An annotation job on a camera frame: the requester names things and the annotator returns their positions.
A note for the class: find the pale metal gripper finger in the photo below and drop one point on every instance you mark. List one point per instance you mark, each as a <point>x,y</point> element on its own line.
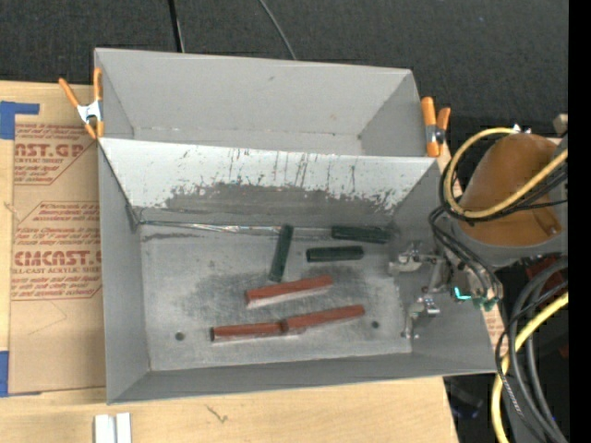
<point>413,259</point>
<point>429,306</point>

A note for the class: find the dark green flat block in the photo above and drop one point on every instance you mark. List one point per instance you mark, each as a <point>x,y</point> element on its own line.
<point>281,252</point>
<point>360,234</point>
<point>334,254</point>

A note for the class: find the red-brown flat block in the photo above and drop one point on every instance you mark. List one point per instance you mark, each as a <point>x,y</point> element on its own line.
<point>288,290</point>
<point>247,330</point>
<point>323,317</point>

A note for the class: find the grey metal bin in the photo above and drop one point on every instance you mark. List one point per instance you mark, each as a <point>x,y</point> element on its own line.
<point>258,169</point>

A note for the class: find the brown cardboard board red print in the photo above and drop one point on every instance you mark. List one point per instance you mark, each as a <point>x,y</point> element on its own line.
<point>55,229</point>

